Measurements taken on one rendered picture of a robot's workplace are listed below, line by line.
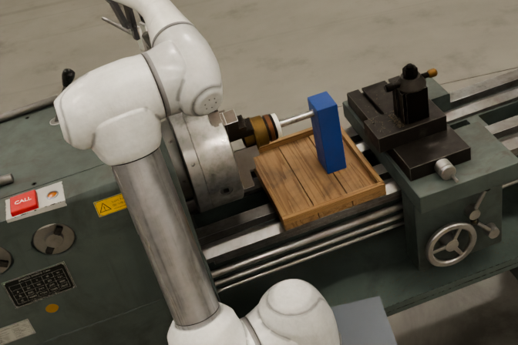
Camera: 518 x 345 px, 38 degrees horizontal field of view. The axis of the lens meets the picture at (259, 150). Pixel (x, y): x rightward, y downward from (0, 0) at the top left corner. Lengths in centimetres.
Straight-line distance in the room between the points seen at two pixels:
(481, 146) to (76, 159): 109
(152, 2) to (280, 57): 302
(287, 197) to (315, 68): 232
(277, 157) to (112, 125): 96
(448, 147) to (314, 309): 70
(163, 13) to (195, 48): 13
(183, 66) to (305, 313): 57
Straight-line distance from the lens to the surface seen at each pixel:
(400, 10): 486
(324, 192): 211
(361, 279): 233
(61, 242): 180
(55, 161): 187
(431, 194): 201
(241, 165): 203
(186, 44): 145
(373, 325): 194
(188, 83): 140
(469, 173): 207
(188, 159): 188
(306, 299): 159
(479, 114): 242
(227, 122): 191
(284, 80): 432
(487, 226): 223
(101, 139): 140
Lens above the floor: 225
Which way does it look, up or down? 36 degrees down
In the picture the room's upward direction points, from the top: 13 degrees counter-clockwise
